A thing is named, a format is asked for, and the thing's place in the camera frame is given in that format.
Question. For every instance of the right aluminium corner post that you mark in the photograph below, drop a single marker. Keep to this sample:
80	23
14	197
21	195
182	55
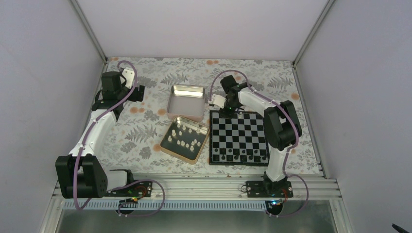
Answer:
324	12

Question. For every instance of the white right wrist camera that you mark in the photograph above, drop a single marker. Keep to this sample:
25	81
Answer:
217	101

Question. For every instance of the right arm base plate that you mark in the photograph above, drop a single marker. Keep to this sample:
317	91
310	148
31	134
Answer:
268	189

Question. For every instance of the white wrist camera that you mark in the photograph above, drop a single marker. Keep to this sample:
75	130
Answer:
217	101
127	77

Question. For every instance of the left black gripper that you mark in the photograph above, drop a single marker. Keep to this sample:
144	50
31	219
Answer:
134	97

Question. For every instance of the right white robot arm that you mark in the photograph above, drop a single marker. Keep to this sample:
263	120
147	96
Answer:
281	126

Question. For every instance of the aluminium corner post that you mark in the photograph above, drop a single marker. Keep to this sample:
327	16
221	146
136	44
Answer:
324	12
80	13

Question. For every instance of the black white chess board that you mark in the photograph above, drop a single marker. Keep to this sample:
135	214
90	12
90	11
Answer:
243	135

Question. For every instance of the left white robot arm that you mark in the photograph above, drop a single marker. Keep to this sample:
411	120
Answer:
80	170

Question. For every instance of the aluminium front rail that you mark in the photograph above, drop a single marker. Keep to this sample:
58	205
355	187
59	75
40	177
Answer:
228	188

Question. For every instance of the gold tin box with pieces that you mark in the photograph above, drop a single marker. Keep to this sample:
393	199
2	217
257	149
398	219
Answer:
188	133

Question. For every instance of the left aluminium corner post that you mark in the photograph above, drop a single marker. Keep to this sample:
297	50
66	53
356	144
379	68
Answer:
80	13

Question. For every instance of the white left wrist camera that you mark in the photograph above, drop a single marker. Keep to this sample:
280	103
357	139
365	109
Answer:
127	77

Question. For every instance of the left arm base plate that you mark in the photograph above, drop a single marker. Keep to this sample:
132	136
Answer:
139	190

